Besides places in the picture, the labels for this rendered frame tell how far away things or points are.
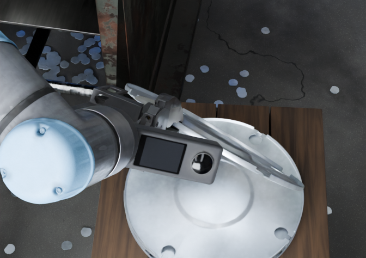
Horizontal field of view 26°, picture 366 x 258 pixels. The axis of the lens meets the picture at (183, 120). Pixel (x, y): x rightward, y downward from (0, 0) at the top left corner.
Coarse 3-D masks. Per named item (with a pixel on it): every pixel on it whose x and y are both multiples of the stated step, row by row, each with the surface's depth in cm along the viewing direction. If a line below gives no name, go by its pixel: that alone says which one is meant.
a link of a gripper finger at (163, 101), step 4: (160, 96) 92; (164, 96) 92; (168, 96) 92; (172, 96) 93; (156, 100) 92; (160, 100) 90; (164, 100) 90; (168, 100) 91; (172, 100) 93; (176, 100) 94; (156, 104) 91; (160, 104) 91; (164, 104) 90; (168, 104) 92; (172, 104) 93; (176, 104) 95; (180, 104) 97; (160, 108) 90; (168, 108) 92
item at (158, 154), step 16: (144, 128) 85; (144, 144) 85; (160, 144) 85; (176, 144) 86; (192, 144) 86; (208, 144) 86; (144, 160) 85; (160, 160) 86; (176, 160) 86; (192, 160) 86; (208, 160) 86; (176, 176) 87; (192, 176) 87; (208, 176) 87
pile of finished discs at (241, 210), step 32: (224, 128) 136; (224, 160) 132; (288, 160) 132; (128, 192) 129; (160, 192) 129; (192, 192) 128; (224, 192) 128; (256, 192) 129; (288, 192) 129; (128, 224) 128; (160, 224) 125; (192, 224) 125; (224, 224) 125; (256, 224) 125; (288, 224) 125; (160, 256) 122; (192, 256) 122; (224, 256) 122; (256, 256) 122
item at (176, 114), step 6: (138, 96) 98; (144, 102) 97; (174, 108) 95; (180, 108) 97; (174, 114) 96; (180, 114) 98; (168, 120) 94; (174, 120) 97; (180, 120) 100; (168, 126) 95
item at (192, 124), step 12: (132, 84) 116; (132, 96) 106; (144, 96) 115; (156, 96) 123; (192, 120) 113; (204, 120) 127; (192, 132) 99; (204, 132) 107; (216, 132) 116; (228, 144) 108; (240, 144) 126; (228, 156) 98; (240, 156) 108; (252, 156) 118; (264, 156) 124; (252, 168) 99; (264, 168) 110; (276, 168) 121; (276, 180) 102; (288, 180) 113
